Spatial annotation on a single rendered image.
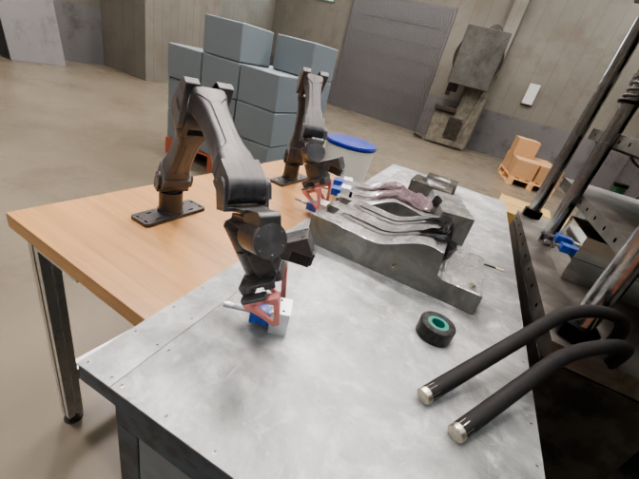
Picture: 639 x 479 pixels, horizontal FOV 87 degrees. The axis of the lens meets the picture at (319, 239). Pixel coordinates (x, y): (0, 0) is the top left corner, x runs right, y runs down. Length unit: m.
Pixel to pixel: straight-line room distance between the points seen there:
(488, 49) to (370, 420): 9.31
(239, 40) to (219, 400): 3.10
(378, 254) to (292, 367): 0.43
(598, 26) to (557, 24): 0.82
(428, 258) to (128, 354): 0.69
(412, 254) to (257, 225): 0.52
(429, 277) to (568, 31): 10.41
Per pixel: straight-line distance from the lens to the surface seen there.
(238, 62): 3.42
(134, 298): 0.76
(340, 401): 0.62
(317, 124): 1.16
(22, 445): 1.59
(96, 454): 1.50
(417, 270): 0.94
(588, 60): 11.10
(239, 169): 0.57
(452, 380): 0.70
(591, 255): 1.51
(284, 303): 0.67
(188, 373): 0.62
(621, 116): 1.76
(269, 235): 0.50
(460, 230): 1.33
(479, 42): 9.63
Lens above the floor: 1.28
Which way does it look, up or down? 28 degrees down
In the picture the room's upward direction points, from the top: 15 degrees clockwise
